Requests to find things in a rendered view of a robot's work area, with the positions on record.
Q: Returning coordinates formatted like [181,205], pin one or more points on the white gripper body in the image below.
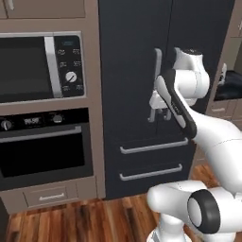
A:
[159,102]

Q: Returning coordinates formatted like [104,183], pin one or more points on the black built-in oven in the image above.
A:
[44,151]

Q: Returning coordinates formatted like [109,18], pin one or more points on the dark navy fridge drawer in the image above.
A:
[141,157]
[141,186]

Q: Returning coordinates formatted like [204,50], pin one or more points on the white microwave knob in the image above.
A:
[71,77]

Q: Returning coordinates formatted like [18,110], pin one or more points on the beige drawer front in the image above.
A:
[31,197]

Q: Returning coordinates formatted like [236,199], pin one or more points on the black and silver microwave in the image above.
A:
[38,67]

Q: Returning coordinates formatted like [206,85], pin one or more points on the narrow beige cupboard door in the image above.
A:
[2,8]

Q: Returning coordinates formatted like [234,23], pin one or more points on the white upright object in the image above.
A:
[223,74]

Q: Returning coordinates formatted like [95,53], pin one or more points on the silver oven knob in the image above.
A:
[5,125]
[57,118]

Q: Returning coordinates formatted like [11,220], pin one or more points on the black microwave door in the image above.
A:
[22,69]

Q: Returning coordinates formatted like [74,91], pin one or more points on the black oven door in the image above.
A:
[44,157]

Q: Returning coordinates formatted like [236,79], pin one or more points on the beige tall cabinet housing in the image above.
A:
[94,94]

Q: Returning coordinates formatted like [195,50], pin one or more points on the wide beige cupboard door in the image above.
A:
[47,8]

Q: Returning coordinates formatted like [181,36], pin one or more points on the dark navy fridge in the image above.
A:
[132,78]

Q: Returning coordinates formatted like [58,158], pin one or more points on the beige cupboard run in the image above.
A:
[231,50]

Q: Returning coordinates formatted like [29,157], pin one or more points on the dark navy fridge door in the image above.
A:
[132,63]
[201,25]

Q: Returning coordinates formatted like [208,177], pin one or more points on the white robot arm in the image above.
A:
[220,141]

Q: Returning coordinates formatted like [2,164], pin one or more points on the black appliance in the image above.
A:
[231,85]

